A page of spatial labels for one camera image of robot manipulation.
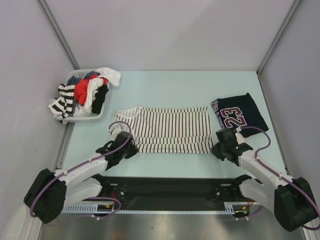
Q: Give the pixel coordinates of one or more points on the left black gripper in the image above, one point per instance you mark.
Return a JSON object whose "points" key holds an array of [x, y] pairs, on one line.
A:
{"points": [[133, 150]]}

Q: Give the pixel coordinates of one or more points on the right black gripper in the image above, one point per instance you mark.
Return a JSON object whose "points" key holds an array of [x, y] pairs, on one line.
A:
{"points": [[215, 151]]}

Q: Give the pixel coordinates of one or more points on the navy tank top red trim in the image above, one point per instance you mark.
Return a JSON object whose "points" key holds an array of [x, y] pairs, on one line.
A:
{"points": [[239, 111]]}

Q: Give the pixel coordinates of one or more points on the thin striped white tank top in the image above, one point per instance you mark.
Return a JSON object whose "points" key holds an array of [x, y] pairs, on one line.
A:
{"points": [[168, 130]]}

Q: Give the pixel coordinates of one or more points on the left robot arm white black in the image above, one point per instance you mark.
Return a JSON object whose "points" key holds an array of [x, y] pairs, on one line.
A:
{"points": [[53, 191]]}

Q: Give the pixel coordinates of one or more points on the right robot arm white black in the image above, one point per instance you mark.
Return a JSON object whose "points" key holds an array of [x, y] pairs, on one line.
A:
{"points": [[290, 199]]}

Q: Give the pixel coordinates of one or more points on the black white striped tank top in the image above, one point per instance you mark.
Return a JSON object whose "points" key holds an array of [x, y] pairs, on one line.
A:
{"points": [[62, 106]]}

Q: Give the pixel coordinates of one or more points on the grey blue tank top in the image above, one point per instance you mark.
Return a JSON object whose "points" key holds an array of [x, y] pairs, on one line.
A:
{"points": [[75, 76]]}

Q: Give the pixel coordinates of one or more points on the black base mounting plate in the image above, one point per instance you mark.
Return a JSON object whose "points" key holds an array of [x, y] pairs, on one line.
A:
{"points": [[185, 193]]}

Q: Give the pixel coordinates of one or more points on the grey plastic laundry basket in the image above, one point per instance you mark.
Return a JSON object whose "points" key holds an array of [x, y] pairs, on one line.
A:
{"points": [[92, 116]]}

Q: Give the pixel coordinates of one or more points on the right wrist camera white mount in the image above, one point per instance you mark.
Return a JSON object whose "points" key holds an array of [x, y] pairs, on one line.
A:
{"points": [[239, 137]]}

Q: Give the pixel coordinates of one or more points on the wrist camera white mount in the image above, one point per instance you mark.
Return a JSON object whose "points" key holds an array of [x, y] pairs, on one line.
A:
{"points": [[116, 129], [239, 137]]}

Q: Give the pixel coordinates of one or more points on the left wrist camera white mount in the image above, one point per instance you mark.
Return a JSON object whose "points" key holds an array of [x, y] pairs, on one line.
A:
{"points": [[116, 129]]}

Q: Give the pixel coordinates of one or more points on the slotted cable duct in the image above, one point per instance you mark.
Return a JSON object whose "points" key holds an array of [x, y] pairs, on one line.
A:
{"points": [[103, 209]]}

